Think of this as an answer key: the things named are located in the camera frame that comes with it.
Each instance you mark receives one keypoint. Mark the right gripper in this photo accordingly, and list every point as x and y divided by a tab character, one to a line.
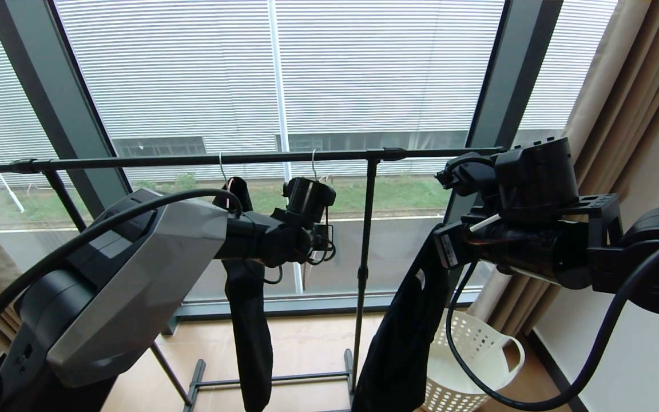
535	252

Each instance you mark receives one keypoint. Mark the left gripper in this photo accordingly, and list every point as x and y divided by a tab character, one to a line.
315	246

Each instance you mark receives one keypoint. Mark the pink clothes hanger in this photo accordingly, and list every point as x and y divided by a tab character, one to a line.
313	166
222	166

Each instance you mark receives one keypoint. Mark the black shorts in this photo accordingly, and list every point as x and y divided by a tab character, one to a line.
249	332

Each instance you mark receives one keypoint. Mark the black garment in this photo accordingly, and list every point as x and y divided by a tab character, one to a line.
398	343

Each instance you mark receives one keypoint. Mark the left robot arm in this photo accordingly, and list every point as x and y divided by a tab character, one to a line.
135	274

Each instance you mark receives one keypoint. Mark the white laundry basket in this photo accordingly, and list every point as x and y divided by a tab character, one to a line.
478	343

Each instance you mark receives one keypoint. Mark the black clothes rack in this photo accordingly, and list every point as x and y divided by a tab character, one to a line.
392	153

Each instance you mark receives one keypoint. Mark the window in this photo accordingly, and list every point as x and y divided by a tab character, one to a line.
364	68

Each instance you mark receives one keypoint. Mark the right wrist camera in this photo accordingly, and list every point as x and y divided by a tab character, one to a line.
467	174

